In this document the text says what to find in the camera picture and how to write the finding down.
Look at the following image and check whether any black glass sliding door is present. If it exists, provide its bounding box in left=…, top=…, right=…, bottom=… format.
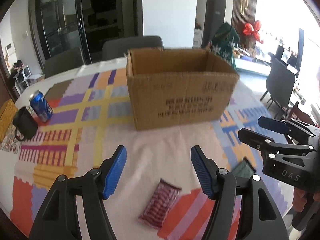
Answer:
left=29, top=0, right=143, bottom=66

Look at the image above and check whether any white low tv cabinet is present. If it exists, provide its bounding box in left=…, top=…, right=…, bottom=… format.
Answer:
left=235, top=59, right=271, bottom=76

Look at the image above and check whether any black mug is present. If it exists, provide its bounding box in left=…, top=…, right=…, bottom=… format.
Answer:
left=12, top=106, right=38, bottom=141

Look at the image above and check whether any dark green snack packet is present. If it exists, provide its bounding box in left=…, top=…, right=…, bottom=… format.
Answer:
left=231, top=157, right=257, bottom=178

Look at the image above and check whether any grey dining chair right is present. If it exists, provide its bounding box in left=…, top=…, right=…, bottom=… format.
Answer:
left=103, top=36, right=163, bottom=61

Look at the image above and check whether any white shelf with items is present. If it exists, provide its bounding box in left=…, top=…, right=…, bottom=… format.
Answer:
left=8, top=60, right=44, bottom=94

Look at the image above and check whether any person's right hand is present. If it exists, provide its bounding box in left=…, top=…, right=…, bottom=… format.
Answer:
left=292, top=187, right=307, bottom=212

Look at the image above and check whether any grey dining chair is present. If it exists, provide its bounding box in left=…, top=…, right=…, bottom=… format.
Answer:
left=44, top=48, right=85, bottom=78
left=103, top=36, right=163, bottom=61

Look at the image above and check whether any grey dining chair left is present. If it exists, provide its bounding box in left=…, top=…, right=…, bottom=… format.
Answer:
left=44, top=48, right=85, bottom=78

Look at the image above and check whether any maroon striped snack packet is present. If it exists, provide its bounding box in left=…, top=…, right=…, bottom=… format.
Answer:
left=138, top=179, right=182, bottom=230

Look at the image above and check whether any green christmas felt bag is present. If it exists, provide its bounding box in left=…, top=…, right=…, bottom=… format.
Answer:
left=210, top=22, right=240, bottom=70

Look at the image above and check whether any gold wall ornament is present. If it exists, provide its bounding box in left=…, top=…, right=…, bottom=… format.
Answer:
left=240, top=0, right=248, bottom=15

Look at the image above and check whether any red bow decoration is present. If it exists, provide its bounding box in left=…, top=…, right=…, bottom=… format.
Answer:
left=243, top=20, right=264, bottom=44

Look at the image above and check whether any dark chair at right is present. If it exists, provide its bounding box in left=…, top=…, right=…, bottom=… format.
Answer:
left=260, top=59, right=296, bottom=119

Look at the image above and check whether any colourful patterned tablecloth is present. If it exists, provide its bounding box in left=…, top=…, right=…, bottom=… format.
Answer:
left=10, top=67, right=293, bottom=240

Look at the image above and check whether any blue pepsi can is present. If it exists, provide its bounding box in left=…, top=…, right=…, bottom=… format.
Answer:
left=29, top=90, right=53, bottom=122

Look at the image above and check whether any brown cardboard box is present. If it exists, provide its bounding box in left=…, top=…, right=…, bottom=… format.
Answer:
left=126, top=48, right=240, bottom=131

